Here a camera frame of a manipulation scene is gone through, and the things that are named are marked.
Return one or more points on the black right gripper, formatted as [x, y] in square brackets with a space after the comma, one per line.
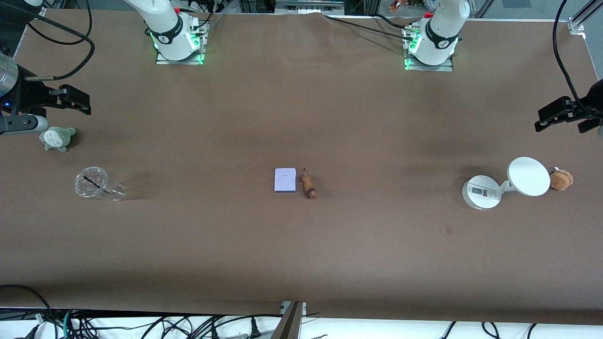
[27, 96]

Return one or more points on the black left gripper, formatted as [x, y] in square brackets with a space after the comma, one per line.
[590, 104]

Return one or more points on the small lavender box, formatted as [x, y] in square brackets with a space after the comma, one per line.
[285, 180]

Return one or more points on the brown lion statue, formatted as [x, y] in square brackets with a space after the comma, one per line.
[308, 186]

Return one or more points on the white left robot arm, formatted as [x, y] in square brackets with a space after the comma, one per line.
[443, 28]

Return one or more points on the grey green plush toy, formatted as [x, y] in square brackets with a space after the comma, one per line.
[55, 138]

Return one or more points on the white round desk lamp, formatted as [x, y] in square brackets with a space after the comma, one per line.
[528, 176]

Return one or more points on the clear plastic cup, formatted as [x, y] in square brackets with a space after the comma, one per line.
[96, 175]

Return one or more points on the black drinking straw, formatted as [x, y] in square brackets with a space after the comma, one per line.
[94, 183]

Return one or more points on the aluminium corner profile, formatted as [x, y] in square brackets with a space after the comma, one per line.
[575, 24]

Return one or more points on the small orange toy figure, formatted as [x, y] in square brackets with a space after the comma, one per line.
[394, 6]

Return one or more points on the black power plug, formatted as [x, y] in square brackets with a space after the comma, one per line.
[255, 332]

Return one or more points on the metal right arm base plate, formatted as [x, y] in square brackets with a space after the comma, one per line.
[181, 61]

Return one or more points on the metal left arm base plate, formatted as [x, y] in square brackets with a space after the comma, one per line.
[431, 68]

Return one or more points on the aluminium frame bar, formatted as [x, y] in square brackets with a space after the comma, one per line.
[308, 7]

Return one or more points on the aluminium table frame post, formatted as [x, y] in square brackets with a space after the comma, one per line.
[289, 325]

